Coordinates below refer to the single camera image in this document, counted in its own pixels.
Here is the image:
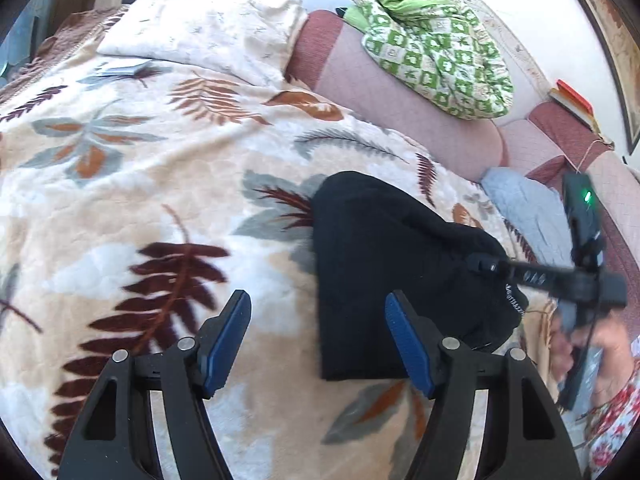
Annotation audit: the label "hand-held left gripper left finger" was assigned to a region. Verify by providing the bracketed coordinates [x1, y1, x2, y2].
[59, 289, 252, 480]

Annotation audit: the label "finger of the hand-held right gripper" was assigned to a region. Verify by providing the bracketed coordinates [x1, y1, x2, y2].
[465, 252, 576, 292]

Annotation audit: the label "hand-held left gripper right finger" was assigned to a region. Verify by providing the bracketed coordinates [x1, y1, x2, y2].
[384, 289, 583, 480]

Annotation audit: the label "black pants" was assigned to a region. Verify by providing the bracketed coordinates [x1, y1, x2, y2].
[311, 171, 526, 382]

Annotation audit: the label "person's right hand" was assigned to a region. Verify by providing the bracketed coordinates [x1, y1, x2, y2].
[549, 316, 640, 392]

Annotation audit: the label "light blue cloth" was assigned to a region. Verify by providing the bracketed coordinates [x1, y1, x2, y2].
[481, 167, 576, 263]

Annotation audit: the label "red and tan books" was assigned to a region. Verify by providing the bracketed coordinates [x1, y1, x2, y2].
[549, 88, 602, 134]

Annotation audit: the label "red book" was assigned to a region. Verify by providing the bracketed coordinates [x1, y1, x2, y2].
[555, 79, 596, 116]

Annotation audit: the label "red floral clothing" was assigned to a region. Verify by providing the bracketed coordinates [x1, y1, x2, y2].
[582, 355, 640, 480]

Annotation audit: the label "leaf print blanket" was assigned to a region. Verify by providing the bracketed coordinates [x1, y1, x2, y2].
[0, 2, 586, 480]

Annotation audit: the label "green checked quilt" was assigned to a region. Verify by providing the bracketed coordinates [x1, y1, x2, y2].
[332, 0, 515, 121]

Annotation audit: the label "small grey packet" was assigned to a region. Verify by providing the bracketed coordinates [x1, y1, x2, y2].
[95, 59, 153, 79]

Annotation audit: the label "white floral pillow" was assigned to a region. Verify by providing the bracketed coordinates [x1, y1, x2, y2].
[96, 0, 309, 86]

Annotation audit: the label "white cable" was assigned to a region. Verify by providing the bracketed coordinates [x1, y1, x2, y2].
[575, 137, 609, 174]

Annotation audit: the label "dark wooden frame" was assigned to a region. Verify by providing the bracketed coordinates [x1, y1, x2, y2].
[555, 0, 640, 157]

